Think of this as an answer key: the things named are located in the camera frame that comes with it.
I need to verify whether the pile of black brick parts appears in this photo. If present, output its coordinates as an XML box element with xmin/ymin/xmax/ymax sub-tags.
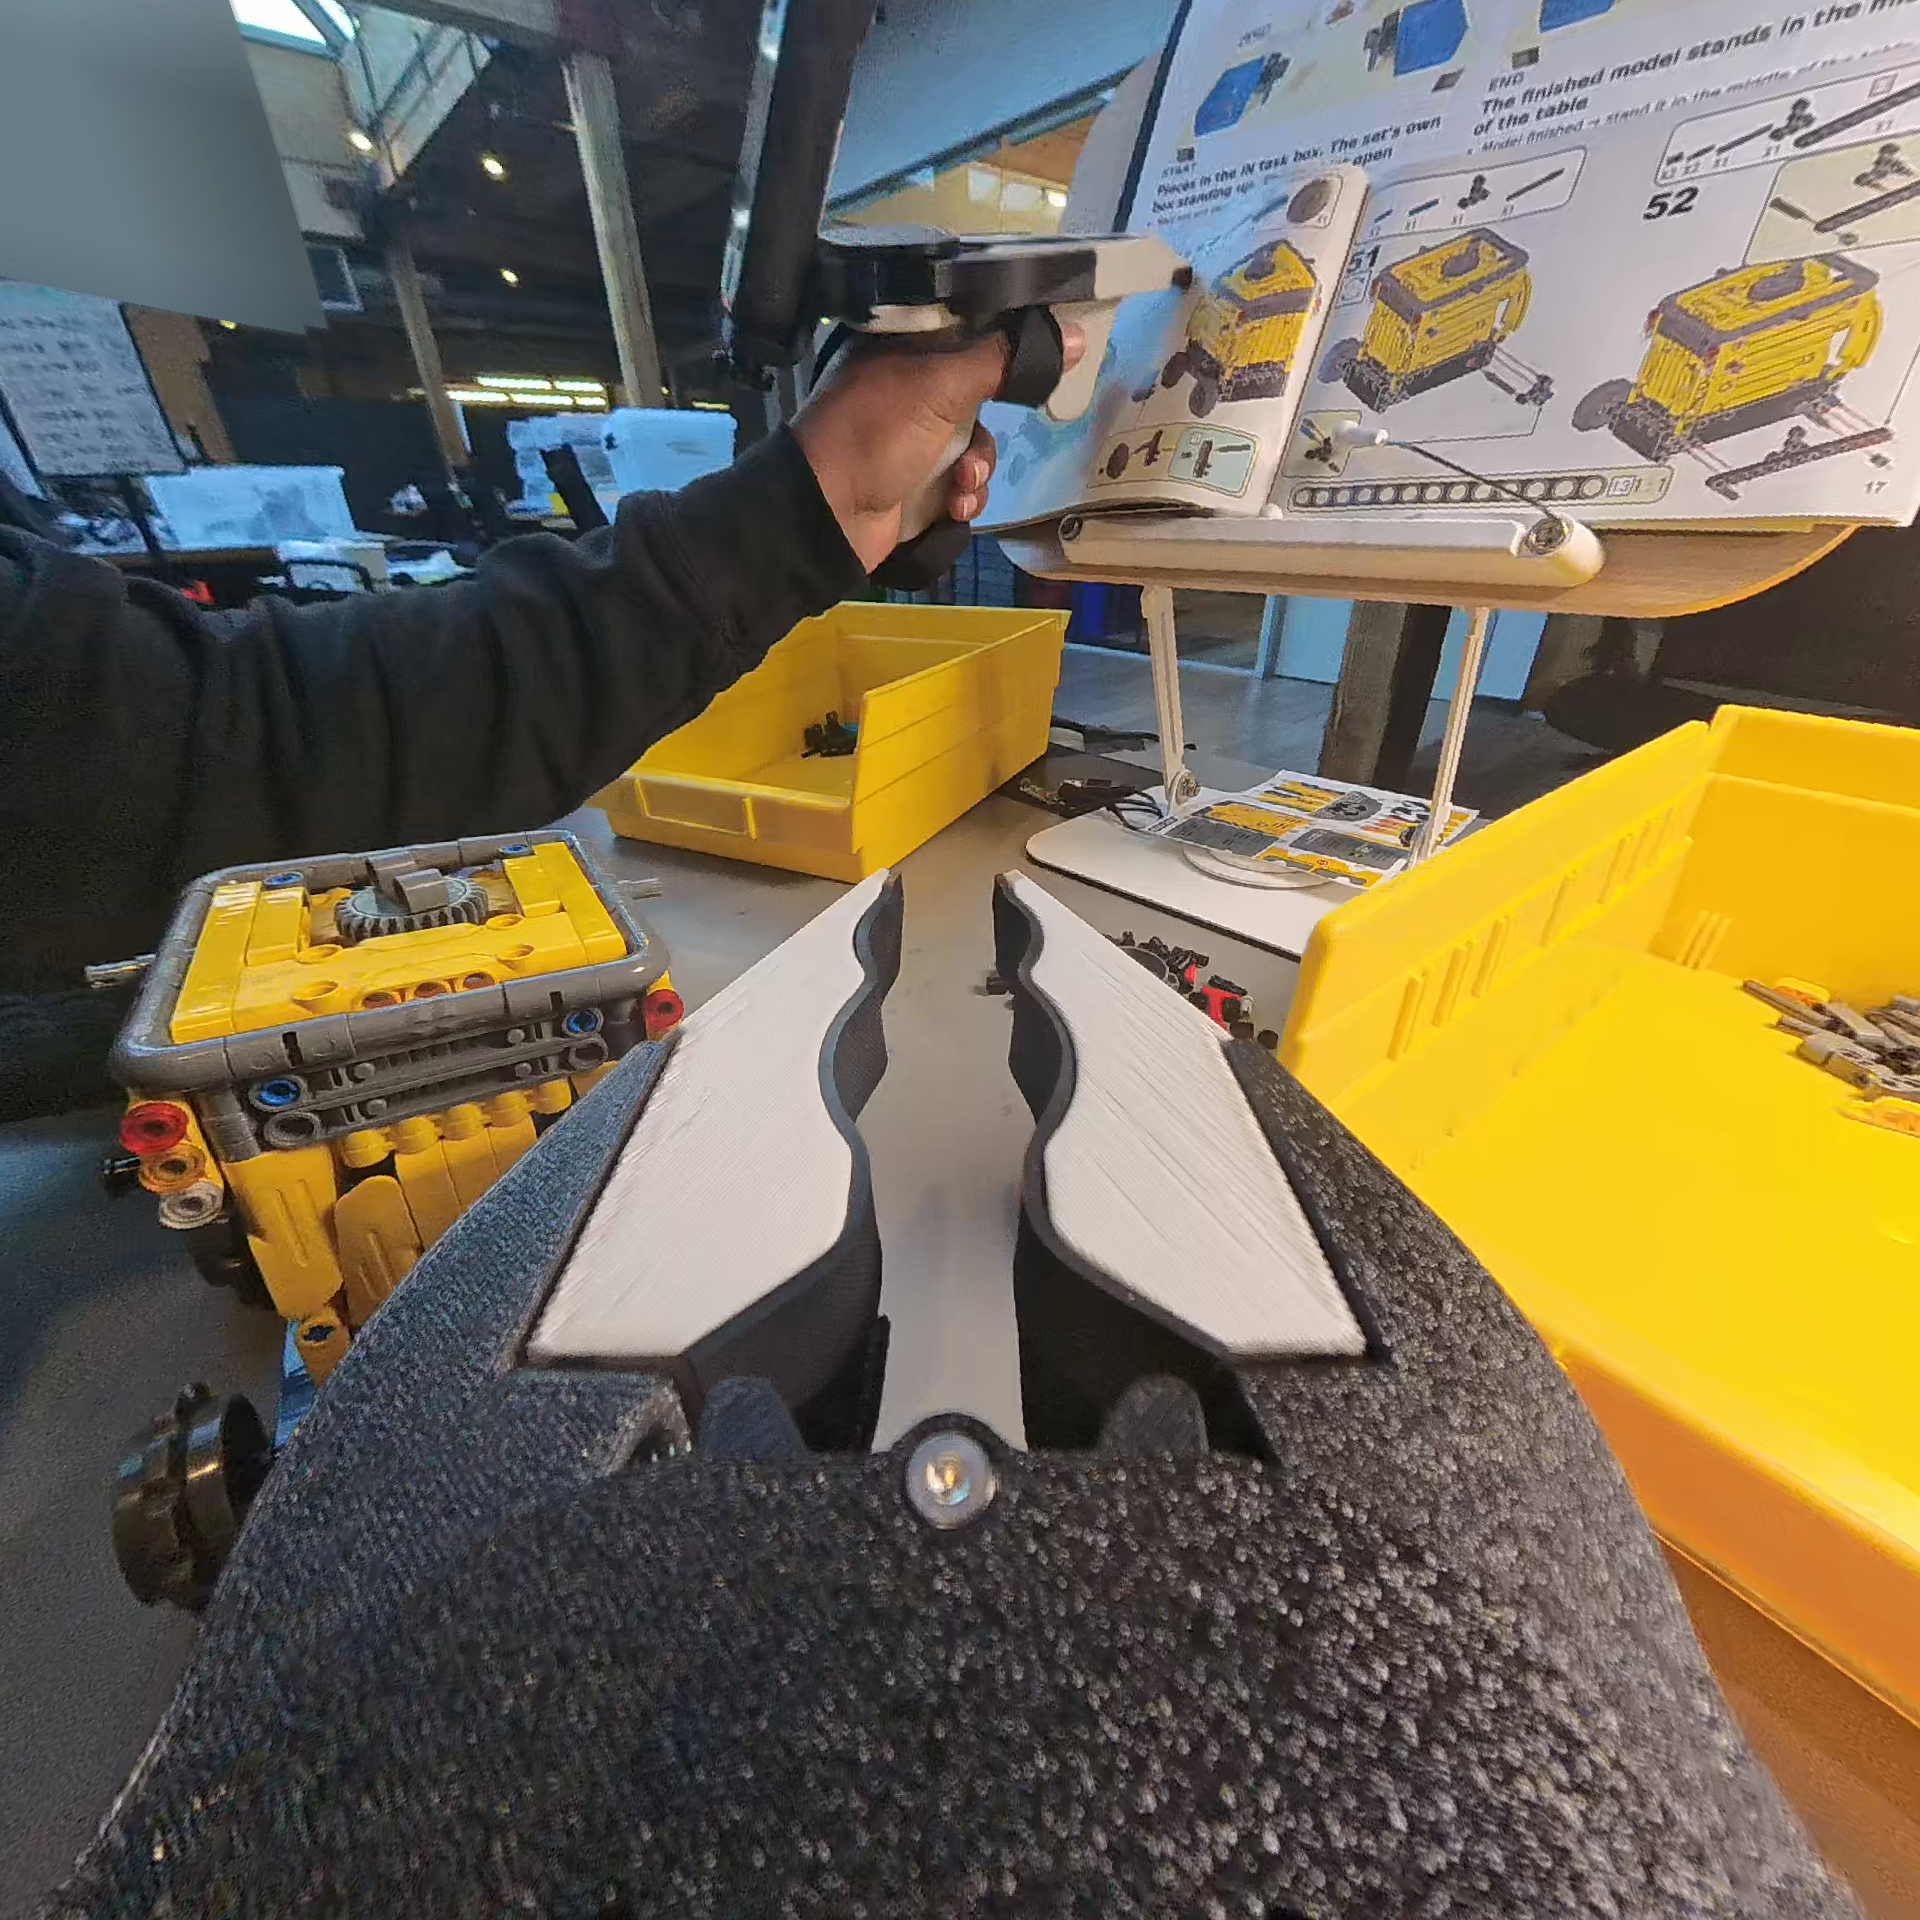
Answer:
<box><xmin>1117</xmin><ymin>930</ymin><xmax>1287</xmax><ymax>1051</ymax></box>

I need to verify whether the white plastic box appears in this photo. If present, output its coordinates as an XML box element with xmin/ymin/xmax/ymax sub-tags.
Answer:
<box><xmin>135</xmin><ymin>467</ymin><xmax>356</xmax><ymax>553</ymax></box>
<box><xmin>505</xmin><ymin>407</ymin><xmax>740</xmax><ymax>530</ymax></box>

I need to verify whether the grey desk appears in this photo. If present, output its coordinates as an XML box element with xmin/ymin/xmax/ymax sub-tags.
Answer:
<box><xmin>0</xmin><ymin>767</ymin><xmax>1920</xmax><ymax>1920</ymax></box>

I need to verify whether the person's left forearm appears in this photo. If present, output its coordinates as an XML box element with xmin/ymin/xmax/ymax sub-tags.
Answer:
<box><xmin>0</xmin><ymin>430</ymin><xmax>873</xmax><ymax>1008</ymax></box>

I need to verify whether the yellow toy brick vehicle model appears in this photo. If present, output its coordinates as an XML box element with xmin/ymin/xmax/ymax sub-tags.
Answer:
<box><xmin>104</xmin><ymin>826</ymin><xmax>685</xmax><ymax>1623</ymax></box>

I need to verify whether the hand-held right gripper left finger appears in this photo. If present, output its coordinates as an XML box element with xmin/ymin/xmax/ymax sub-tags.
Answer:
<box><xmin>525</xmin><ymin>872</ymin><xmax>907</xmax><ymax>1446</ymax></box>

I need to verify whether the building instruction booklet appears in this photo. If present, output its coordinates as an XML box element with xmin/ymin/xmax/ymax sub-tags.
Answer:
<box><xmin>975</xmin><ymin>0</ymin><xmax>1920</xmax><ymax>537</ymax></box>

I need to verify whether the pile of assorted brick beams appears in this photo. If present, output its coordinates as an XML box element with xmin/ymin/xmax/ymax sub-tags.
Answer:
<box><xmin>1742</xmin><ymin>976</ymin><xmax>1920</xmax><ymax>1137</ymax></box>

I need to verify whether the white book stand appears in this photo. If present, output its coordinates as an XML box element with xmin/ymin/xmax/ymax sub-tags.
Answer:
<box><xmin>999</xmin><ymin>497</ymin><xmax>1877</xmax><ymax>976</ymax></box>

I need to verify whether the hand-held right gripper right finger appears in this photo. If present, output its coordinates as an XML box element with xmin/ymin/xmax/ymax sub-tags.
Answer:
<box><xmin>992</xmin><ymin>872</ymin><xmax>1373</xmax><ymax>1446</ymax></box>

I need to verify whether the yellow storage bin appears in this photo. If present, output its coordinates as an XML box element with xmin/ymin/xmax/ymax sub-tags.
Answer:
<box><xmin>601</xmin><ymin>602</ymin><xmax>1070</xmax><ymax>884</ymax></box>
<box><xmin>1284</xmin><ymin>706</ymin><xmax>1920</xmax><ymax>1728</ymax></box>

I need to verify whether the person's left hand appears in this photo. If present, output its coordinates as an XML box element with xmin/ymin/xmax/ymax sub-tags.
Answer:
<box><xmin>791</xmin><ymin>315</ymin><xmax>1088</xmax><ymax>578</ymax></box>

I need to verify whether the yellow printed sticker sheet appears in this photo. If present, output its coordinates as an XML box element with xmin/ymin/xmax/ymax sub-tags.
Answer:
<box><xmin>1157</xmin><ymin>774</ymin><xmax>1481</xmax><ymax>894</ymax></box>

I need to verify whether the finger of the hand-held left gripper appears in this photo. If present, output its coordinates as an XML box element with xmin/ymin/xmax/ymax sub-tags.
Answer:
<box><xmin>815</xmin><ymin>230</ymin><xmax>1196</xmax><ymax>304</ymax></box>
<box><xmin>870</xmin><ymin>297</ymin><xmax>1055</xmax><ymax>342</ymax></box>

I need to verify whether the white printed sign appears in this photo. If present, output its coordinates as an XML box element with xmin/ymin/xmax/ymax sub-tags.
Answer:
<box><xmin>0</xmin><ymin>287</ymin><xmax>188</xmax><ymax>482</ymax></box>

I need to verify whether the dark wooden post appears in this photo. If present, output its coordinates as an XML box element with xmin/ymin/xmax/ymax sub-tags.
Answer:
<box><xmin>1313</xmin><ymin>602</ymin><xmax>1417</xmax><ymax>788</ymax></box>

